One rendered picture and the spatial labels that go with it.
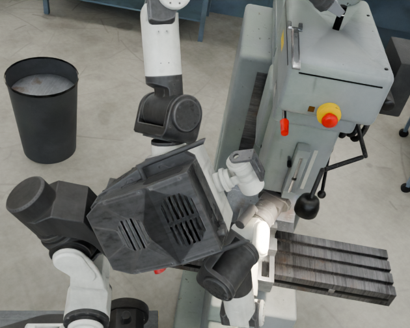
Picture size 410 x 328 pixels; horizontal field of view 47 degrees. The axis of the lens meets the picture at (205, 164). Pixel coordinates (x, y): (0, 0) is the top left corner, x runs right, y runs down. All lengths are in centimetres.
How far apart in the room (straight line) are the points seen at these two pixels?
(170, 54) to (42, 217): 50
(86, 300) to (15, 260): 157
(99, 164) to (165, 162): 245
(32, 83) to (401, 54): 250
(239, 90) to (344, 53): 74
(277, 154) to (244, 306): 48
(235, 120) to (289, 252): 59
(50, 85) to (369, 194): 250
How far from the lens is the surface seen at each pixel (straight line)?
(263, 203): 164
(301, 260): 201
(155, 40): 113
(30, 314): 238
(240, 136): 205
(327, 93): 123
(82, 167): 355
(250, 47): 190
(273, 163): 154
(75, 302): 154
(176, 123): 109
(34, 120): 332
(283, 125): 125
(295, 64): 113
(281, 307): 195
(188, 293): 265
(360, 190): 386
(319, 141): 148
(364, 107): 127
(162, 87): 115
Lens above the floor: 243
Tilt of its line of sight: 42 degrees down
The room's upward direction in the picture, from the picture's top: 10 degrees clockwise
